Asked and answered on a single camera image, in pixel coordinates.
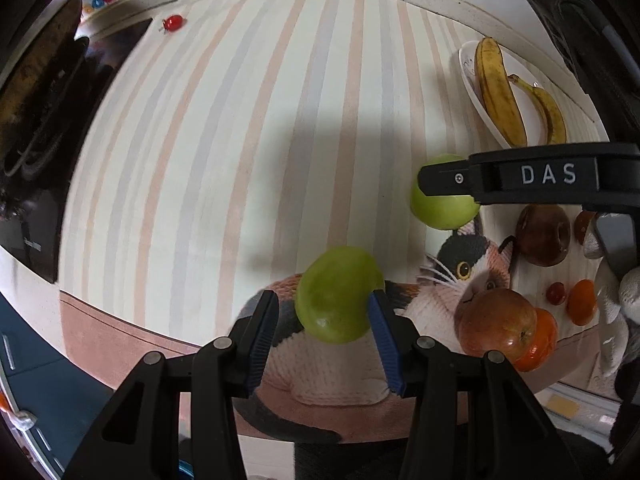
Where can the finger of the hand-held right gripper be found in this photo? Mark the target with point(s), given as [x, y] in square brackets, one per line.
[445, 177]

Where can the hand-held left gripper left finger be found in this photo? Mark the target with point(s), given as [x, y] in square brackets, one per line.
[260, 345]

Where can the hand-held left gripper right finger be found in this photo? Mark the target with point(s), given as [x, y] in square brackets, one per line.
[385, 350]

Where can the green apple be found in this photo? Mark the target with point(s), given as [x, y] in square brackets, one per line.
[440, 212]
[335, 290]

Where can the brown round fruit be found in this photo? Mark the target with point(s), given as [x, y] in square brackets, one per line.
[542, 235]

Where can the dark red round fruit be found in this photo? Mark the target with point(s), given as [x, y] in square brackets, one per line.
[582, 225]

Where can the red apple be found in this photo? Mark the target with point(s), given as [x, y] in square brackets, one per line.
[492, 322]

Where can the white oval plate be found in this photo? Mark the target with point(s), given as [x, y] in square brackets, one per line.
[466, 67]

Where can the small red cherry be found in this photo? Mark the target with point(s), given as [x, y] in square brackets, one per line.
[556, 294]

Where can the small orange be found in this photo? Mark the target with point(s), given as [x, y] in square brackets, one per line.
[582, 302]

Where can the large orange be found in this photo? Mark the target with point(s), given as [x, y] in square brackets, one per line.
[545, 342]

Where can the person's right hand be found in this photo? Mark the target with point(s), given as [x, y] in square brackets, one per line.
[612, 310]

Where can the slim yellow banana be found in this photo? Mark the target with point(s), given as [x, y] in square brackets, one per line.
[550, 110]

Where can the large spotted banana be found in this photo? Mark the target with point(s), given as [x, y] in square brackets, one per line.
[495, 90]

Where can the striped cat print mat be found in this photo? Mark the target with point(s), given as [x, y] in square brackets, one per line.
[250, 110]

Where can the dark blue object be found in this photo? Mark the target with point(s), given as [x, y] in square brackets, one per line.
[45, 385]

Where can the black gas stove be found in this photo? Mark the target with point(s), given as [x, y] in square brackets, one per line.
[112, 55]

